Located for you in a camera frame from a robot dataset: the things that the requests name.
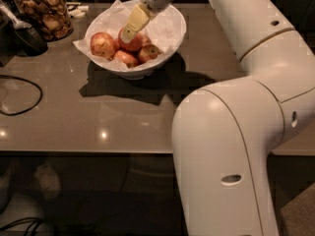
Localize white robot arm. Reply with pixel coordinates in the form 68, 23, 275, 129
172, 0, 315, 236

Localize white paper liner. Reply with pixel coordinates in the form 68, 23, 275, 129
73, 0, 187, 72

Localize glass jar of dried chips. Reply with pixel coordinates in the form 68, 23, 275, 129
14, 0, 73, 41

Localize white bowl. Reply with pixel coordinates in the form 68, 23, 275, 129
84, 0, 187, 81

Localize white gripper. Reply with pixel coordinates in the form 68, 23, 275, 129
120, 0, 173, 43

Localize black cable on table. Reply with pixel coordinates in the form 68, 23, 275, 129
0, 75, 44, 117

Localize small white items behind jar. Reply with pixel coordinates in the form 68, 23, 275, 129
67, 4, 90, 19

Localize black appliance with silver handle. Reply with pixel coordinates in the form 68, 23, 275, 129
0, 0, 48, 57

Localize black cables on floor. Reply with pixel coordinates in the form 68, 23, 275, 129
0, 216, 55, 236

